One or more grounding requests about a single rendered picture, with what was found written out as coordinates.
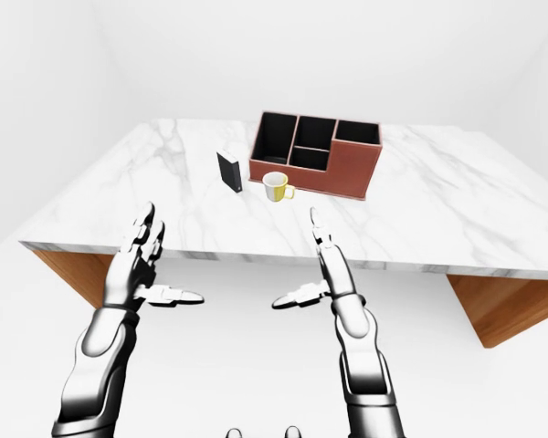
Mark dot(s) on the small dark rounded shape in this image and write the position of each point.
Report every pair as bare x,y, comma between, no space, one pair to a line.
292,432
233,433

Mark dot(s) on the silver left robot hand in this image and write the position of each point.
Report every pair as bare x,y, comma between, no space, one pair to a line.
124,274

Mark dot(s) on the white and yellow mug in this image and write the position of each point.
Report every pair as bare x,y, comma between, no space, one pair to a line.
276,186

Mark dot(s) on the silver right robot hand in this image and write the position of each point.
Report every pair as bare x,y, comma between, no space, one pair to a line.
338,274

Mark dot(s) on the red-brown desk caddy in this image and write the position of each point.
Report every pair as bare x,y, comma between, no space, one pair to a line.
315,153

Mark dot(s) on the wooden table leg panel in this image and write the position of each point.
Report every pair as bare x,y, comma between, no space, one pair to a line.
507,308
75,274

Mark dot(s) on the black book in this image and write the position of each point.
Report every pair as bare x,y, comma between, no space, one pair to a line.
229,172

